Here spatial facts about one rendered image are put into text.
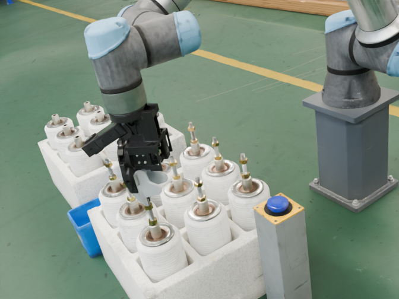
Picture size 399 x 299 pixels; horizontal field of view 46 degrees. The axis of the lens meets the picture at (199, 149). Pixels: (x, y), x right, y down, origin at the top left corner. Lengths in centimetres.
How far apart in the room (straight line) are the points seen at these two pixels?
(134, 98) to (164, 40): 11
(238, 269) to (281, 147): 74
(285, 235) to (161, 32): 43
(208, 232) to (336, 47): 56
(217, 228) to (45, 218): 80
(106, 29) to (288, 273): 57
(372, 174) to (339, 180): 9
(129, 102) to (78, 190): 67
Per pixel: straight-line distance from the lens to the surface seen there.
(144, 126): 83
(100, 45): 77
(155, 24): 81
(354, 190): 138
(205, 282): 103
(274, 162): 163
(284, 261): 93
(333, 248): 128
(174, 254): 99
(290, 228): 90
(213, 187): 114
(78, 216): 143
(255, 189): 107
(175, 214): 111
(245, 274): 109
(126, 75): 79
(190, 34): 82
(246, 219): 107
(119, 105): 80
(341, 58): 124
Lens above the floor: 87
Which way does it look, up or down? 29 degrees down
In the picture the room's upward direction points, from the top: 12 degrees counter-clockwise
